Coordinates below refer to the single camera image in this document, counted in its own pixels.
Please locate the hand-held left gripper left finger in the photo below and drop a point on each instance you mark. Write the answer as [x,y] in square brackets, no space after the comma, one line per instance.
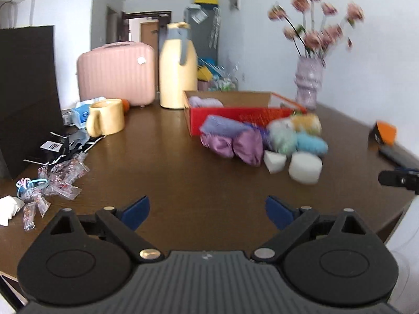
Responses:
[137,214]

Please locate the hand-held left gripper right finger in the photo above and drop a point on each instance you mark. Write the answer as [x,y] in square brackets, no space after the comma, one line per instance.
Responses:
[280,214]

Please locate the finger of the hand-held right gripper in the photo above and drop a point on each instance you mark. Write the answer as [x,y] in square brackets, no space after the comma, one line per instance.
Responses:
[397,178]

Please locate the white wedge sponge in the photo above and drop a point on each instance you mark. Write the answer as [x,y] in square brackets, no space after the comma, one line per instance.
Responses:
[275,162]

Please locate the white round sponge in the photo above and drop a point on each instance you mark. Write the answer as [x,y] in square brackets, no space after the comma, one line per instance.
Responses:
[306,168]

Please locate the purple satin scrunchie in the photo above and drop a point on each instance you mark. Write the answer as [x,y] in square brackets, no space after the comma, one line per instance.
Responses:
[217,145]
[248,148]

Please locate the mint green plush ball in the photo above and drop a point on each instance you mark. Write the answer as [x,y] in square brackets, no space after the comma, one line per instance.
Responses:
[283,140]

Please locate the light blue plush ball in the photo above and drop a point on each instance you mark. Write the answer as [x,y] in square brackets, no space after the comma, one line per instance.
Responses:
[312,144]

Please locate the white plush ball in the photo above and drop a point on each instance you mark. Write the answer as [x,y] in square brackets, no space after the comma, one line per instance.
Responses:
[280,124]

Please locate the yellow plush ball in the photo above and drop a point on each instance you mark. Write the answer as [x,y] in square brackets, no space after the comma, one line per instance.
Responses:
[307,124]

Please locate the lavender blue scrunchie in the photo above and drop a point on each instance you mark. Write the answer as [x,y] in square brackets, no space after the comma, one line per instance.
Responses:
[221,126]

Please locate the red cardboard box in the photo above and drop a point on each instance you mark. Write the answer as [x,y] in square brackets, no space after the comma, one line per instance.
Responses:
[229,113]

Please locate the pale lavender cloth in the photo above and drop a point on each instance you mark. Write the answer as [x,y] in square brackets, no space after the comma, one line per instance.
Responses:
[204,101]

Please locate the orange and black box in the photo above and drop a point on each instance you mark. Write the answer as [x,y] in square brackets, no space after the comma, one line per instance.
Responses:
[386,132]

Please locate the pile of clear candy packets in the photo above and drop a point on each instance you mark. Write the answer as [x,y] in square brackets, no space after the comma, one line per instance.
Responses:
[64,173]

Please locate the yellow ceramic mug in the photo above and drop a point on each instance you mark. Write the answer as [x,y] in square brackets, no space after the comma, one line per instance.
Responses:
[109,117]

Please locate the black foil packets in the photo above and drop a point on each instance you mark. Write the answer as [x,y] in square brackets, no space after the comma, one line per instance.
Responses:
[55,145]

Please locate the orange fruit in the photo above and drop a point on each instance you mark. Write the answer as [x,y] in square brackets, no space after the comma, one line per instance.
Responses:
[126,104]

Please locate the blue plastic packet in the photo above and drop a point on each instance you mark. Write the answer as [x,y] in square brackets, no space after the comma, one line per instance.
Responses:
[80,114]

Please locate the white crumpled tissue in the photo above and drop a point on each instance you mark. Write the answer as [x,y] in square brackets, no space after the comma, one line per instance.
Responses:
[8,207]

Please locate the lilac textured vase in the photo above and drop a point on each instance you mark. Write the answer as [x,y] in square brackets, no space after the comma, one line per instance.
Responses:
[309,81]

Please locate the yellow thermos jug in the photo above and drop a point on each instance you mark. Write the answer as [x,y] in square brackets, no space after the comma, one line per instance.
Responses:
[176,78]

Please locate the pink hard-shell suitcase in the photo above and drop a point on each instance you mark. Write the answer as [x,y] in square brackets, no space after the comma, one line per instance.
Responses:
[114,72]

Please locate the colourful gift clutter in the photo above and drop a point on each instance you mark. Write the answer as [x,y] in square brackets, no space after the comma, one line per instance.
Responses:
[219,78]

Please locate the black paper bag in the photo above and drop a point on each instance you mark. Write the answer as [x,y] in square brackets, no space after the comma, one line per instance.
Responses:
[29,98]

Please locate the dried pink flowers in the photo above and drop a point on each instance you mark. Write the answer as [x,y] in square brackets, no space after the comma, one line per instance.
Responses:
[314,37]

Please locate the brown wooden door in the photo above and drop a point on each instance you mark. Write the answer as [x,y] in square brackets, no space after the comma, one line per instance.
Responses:
[150,34]

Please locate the grey refrigerator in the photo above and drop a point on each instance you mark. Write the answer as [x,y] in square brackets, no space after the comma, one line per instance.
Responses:
[204,39]

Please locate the yellow and blue box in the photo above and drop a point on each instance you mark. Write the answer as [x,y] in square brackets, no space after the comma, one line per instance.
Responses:
[206,1]

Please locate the dark door frame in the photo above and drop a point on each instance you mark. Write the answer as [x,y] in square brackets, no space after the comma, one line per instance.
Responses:
[147,14]

